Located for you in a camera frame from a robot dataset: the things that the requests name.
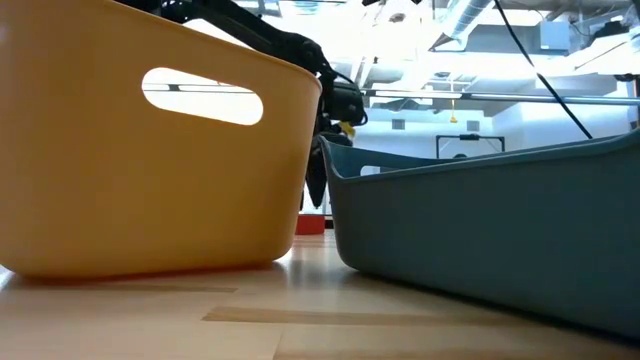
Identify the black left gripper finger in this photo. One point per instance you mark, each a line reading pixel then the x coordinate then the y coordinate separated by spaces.
pixel 316 175
pixel 339 140

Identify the dark teal plastic bin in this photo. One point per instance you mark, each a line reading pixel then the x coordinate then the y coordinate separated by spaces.
pixel 475 225

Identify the yellow-orange plastic bin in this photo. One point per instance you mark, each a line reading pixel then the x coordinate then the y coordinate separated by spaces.
pixel 150 190

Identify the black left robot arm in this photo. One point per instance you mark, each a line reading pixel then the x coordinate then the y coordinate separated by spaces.
pixel 260 32

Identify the red rectangular toy block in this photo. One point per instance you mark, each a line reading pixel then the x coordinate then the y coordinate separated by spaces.
pixel 310 225

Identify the small yellow hanging tag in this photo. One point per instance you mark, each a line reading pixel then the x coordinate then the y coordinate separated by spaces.
pixel 453 117

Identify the black overhead mount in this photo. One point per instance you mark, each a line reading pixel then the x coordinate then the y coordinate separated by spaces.
pixel 390 2

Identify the black rectangular frame stand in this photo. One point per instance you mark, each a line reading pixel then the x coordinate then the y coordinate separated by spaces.
pixel 470 137

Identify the silver ventilation duct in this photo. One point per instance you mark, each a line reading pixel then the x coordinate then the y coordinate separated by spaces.
pixel 462 22

